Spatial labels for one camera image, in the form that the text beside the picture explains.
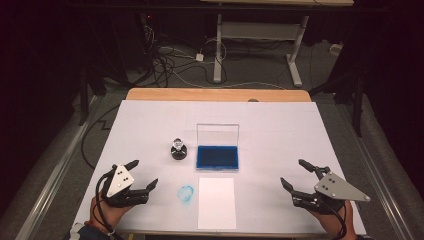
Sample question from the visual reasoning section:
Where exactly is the black stand leg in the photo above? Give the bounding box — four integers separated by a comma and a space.
309, 71, 366, 138

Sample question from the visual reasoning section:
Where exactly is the hand-held gripper cable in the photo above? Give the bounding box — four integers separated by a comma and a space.
318, 199, 348, 240
95, 170, 117, 238

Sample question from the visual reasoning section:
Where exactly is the black stamp with clear knob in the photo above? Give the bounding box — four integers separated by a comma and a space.
171, 137, 187, 154

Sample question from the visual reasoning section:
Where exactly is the person's left hand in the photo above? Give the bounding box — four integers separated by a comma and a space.
88, 194, 135, 231

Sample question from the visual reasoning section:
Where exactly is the blue ink pad clear case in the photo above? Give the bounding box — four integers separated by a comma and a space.
195, 123, 241, 172

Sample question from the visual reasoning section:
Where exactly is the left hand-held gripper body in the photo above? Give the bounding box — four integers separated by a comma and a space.
99, 163, 150, 209

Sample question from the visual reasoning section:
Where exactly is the black floor cable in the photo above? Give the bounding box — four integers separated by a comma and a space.
81, 104, 121, 170

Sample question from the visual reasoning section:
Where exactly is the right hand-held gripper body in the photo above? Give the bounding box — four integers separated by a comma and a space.
291, 165, 372, 215

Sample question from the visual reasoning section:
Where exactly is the white desk frame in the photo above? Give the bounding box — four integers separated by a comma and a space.
199, 0, 355, 88

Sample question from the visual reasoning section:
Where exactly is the white table cover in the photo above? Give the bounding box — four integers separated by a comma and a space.
72, 99, 367, 236

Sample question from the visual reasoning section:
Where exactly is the red string bracelet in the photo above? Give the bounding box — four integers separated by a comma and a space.
83, 220, 112, 235

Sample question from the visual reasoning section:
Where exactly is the wooden table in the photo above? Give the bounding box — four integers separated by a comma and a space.
125, 87, 312, 103

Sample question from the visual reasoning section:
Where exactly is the right hand-held gripper cable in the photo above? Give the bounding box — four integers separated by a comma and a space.
318, 199, 348, 240

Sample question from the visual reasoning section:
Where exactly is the left hand-held gripper cable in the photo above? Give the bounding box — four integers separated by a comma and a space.
95, 170, 117, 238

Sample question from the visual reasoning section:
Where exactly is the white paper sheet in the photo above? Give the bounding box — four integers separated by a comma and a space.
197, 176, 238, 231

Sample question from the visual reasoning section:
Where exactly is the tangle of black floor cables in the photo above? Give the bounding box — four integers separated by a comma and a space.
138, 13, 231, 88

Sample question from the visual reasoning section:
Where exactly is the white floor cable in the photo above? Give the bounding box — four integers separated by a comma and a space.
171, 69, 288, 91

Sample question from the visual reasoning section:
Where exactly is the person's right hand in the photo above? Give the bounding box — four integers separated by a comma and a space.
309, 199, 358, 240

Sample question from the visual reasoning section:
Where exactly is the metal floor rail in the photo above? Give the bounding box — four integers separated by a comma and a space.
14, 95, 103, 240
333, 99, 416, 240

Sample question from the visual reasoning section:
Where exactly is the black round stamp cap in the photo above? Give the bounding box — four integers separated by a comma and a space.
170, 148, 188, 161

